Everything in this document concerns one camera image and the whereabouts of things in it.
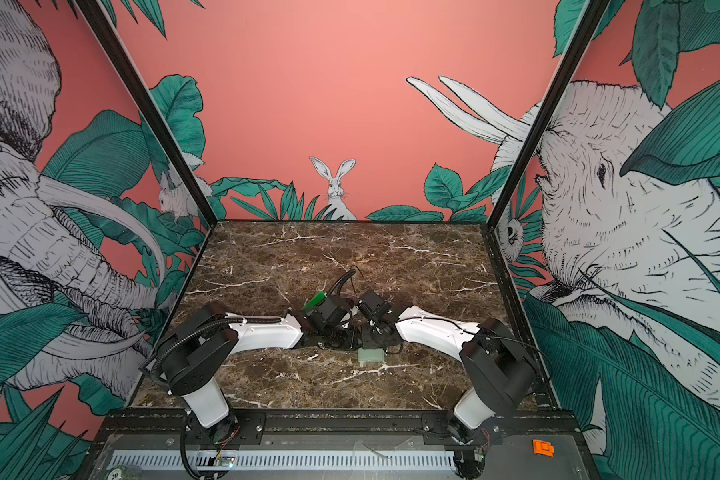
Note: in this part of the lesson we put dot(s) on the black front mounting rail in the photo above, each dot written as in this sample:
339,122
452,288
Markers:
435,427

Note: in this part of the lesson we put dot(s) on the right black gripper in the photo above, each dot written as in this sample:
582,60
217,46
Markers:
366,337

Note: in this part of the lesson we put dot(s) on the white perforated cable duct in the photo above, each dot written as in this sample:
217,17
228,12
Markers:
155,460

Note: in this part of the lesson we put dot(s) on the right black frame post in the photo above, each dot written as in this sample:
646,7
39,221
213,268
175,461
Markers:
580,39

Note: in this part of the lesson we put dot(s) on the orange plastic clip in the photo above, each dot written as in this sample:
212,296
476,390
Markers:
543,448

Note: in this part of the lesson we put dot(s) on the green plastic card tray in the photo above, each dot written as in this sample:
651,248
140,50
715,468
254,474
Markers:
315,301

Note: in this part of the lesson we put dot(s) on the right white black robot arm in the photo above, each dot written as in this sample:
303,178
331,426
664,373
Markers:
499,367

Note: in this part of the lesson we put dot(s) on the left black frame post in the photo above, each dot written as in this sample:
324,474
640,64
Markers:
100,24

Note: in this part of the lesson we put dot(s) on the black frame post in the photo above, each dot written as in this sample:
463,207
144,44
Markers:
580,39
100,24

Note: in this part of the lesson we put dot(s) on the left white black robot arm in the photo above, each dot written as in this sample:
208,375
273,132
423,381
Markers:
185,362

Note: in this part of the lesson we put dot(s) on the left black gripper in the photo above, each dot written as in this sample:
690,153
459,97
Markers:
354,341

